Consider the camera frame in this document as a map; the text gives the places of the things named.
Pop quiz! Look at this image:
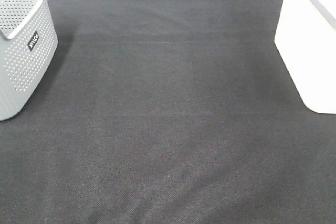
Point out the grey perforated laundry basket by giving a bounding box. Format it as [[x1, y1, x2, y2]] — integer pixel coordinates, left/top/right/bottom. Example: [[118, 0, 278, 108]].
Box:
[[1, 0, 58, 121]]

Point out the white bin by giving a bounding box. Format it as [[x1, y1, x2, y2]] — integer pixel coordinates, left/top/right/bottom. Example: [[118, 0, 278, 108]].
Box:
[[275, 0, 335, 114]]

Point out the black table cloth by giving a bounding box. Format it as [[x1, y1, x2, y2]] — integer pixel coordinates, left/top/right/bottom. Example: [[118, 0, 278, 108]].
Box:
[[1, 0, 335, 223]]

